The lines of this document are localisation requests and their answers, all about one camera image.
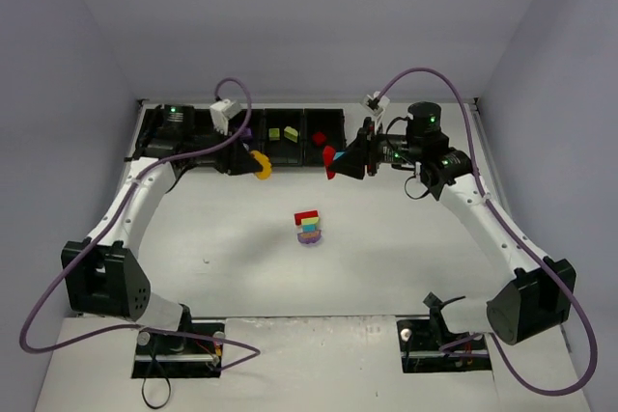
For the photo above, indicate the red small lego brick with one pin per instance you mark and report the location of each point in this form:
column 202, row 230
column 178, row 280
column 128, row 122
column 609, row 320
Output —
column 318, row 139

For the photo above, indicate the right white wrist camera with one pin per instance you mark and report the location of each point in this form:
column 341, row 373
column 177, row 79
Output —
column 376, row 106

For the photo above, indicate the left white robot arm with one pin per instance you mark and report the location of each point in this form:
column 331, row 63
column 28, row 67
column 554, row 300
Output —
column 104, row 276

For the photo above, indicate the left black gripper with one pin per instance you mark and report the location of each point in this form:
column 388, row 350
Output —
column 228, row 155

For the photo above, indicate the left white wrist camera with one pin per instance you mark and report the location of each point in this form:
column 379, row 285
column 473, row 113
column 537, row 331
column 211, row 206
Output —
column 222, row 112

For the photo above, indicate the red long lego brick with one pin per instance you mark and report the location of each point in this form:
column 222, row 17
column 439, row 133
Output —
column 298, row 216

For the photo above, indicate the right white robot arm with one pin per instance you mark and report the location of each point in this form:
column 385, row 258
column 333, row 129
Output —
column 533, row 286

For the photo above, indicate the yellow green lego brick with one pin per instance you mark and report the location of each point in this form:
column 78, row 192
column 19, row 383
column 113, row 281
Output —
column 310, row 220

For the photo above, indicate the teal pink lego brick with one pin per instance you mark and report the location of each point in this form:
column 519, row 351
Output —
column 312, row 228

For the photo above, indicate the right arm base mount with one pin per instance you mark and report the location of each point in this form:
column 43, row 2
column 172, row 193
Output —
column 428, row 346

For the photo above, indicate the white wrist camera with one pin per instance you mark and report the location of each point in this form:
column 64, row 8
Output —
column 376, row 106
column 222, row 112

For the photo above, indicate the purple oval lego piece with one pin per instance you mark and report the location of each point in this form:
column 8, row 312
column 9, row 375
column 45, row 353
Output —
column 309, row 238

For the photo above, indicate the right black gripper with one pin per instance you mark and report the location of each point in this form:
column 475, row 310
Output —
column 369, row 152

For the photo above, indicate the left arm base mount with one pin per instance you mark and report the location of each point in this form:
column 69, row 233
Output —
column 174, row 357

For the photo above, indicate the lime green lego brick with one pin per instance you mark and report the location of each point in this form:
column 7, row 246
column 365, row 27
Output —
column 291, row 134

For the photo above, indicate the orange yellow lego brick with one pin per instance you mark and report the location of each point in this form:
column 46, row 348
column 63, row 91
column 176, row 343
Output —
column 265, row 169

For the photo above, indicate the green lego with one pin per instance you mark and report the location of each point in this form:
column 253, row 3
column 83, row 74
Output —
column 274, row 134

